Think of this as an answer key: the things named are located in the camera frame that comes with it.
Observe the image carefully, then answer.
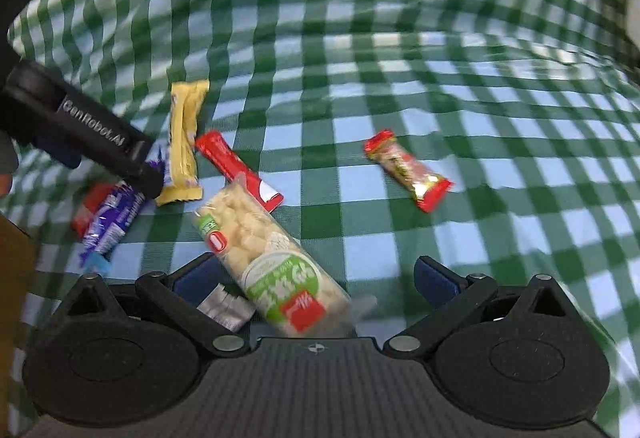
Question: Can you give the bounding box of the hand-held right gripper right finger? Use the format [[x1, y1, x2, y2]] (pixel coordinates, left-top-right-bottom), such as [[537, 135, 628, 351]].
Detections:
[[382, 255, 568, 361]]

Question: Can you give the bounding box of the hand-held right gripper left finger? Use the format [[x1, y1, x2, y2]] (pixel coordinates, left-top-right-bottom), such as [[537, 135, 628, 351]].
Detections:
[[62, 252, 251, 361]]

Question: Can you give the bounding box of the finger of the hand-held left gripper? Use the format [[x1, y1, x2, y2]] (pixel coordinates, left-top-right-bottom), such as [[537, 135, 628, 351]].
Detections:
[[2, 60, 167, 200], [0, 111, 83, 169]]

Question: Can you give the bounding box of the silver snack packet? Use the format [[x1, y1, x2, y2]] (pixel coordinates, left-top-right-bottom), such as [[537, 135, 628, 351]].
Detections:
[[196, 283, 255, 333]]

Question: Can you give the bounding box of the orange-red spicy strip packet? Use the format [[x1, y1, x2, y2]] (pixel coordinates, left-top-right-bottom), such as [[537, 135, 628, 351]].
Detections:
[[71, 182, 121, 239]]

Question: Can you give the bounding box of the clear green-label puffed snack packet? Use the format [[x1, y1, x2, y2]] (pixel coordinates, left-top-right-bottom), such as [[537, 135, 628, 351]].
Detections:
[[192, 172, 378, 338]]

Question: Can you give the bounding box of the purple snack packet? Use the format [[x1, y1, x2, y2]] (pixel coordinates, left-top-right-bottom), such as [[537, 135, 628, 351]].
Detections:
[[80, 155, 167, 260]]

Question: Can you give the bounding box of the cardboard box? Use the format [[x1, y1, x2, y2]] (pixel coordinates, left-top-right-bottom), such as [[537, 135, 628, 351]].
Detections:
[[0, 213, 40, 359]]

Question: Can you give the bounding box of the yellow snack bar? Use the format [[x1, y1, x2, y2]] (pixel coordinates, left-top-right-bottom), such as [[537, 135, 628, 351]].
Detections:
[[154, 80, 211, 207]]

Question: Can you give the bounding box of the small blue snack packet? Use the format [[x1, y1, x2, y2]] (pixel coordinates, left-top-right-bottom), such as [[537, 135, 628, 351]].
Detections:
[[80, 251, 112, 276]]

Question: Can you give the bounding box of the red and gold candy packet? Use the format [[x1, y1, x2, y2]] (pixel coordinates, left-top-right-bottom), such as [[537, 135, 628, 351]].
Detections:
[[364, 129, 455, 214]]

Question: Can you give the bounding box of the red snack stick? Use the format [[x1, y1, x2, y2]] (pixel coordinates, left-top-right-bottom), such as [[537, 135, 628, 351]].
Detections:
[[194, 129, 285, 213]]

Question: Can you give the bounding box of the green checkered bedsheet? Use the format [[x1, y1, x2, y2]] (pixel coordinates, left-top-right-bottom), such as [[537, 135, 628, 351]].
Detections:
[[0, 0, 640, 438]]

